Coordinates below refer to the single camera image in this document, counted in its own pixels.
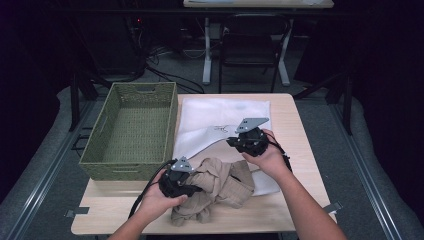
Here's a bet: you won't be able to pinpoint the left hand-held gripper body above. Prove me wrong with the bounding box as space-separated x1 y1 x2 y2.
158 156 198 199

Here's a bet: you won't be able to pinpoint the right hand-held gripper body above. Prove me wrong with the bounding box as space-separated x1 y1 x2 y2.
233 117 270 158

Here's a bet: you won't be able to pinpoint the beige garment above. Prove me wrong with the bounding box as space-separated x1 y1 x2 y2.
170 157 257 228

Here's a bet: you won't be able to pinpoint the white mesh laundry bag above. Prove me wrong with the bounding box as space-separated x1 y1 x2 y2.
172 97 282 197

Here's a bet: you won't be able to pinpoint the green woven basket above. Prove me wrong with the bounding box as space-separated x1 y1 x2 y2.
78 81 179 182

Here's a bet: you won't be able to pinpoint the person's left hand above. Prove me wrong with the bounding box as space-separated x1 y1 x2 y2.
137 168 190 224

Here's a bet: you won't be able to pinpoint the person's right hand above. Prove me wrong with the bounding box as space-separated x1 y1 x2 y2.
241 129 292 182

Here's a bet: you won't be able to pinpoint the white-legged desk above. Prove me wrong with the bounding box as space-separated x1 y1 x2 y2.
182 0 335 87

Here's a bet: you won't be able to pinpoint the black chair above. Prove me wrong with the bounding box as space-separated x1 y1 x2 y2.
218 13 292 94

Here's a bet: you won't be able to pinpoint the grey tape strip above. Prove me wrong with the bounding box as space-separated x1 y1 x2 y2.
322 201 344 215
64 206 90 218

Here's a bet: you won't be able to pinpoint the black metal stand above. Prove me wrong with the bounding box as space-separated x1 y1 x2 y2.
68 66 113 133
293 69 354 136

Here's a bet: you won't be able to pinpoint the black computer tower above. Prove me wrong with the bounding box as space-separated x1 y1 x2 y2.
79 13 148 78

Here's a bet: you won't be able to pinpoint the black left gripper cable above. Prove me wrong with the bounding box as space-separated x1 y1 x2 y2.
128 159 178 219

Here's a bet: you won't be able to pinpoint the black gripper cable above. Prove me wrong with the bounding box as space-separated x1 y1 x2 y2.
128 159 178 219
265 137 295 174

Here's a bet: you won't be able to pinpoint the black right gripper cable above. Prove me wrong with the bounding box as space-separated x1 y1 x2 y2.
265 137 295 174

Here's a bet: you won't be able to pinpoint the black floor cables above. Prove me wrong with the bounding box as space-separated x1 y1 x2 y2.
144 43 206 95

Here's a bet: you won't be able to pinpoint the black floor bracket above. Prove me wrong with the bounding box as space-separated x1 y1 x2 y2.
70 126 93 151

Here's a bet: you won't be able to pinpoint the metal floor rail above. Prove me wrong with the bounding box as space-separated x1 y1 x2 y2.
6 99 98 240
328 103 406 240

